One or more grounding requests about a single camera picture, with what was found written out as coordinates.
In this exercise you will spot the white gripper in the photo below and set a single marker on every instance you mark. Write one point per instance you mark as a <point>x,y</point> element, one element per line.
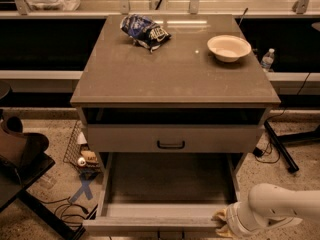
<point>234,215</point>

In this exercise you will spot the grey drawer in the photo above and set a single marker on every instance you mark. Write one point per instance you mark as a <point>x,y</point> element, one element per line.
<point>164,195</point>
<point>173,138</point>

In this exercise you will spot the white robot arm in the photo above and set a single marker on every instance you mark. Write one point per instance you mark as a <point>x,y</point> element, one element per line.
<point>267,207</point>

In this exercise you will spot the grey top drawer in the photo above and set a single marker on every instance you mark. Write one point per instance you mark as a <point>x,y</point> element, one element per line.
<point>173,138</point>

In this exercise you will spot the grey drawer cabinet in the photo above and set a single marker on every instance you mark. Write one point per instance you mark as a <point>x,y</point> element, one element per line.
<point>181,83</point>

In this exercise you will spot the blue tape cross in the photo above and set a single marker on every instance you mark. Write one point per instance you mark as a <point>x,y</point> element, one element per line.
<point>84,189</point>

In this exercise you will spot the clear water bottle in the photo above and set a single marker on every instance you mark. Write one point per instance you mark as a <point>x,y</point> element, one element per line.
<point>267,60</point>

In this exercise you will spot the white paper bowl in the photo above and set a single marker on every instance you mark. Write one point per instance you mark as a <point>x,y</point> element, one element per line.
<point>228,48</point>

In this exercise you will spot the blue chip bag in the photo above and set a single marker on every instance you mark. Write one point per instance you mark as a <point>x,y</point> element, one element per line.
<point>144,31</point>

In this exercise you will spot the black table stand left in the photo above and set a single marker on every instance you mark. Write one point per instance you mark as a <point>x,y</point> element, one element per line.
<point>14,187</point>

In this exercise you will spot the wire mesh basket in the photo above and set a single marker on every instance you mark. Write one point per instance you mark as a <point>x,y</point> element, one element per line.
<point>73,152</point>

